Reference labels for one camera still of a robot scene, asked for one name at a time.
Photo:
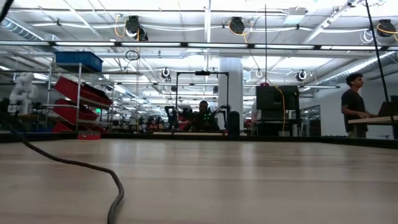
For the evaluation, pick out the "wooden bench table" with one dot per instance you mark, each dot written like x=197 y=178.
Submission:
x=373 y=120

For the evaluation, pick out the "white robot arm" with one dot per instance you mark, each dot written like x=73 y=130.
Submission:
x=23 y=90

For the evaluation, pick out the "black aluminium table frame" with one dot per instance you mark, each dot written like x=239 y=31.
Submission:
x=46 y=136

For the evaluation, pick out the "person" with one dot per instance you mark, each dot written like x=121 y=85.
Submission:
x=203 y=107
x=353 y=102

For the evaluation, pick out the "blue storage bin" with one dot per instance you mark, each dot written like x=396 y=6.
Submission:
x=79 y=60

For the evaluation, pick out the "metal shelf rack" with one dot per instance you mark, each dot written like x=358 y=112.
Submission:
x=79 y=93

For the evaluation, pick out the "long ceiling light bar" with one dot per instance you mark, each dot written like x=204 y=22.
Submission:
x=155 y=44

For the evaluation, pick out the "black gantry frame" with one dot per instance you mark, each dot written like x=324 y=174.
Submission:
x=202 y=73

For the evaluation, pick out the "red tilted shelf bin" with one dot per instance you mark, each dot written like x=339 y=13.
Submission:
x=62 y=127
x=77 y=90
x=71 y=112

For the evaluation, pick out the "dark open laptop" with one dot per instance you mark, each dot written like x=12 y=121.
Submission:
x=388 y=109

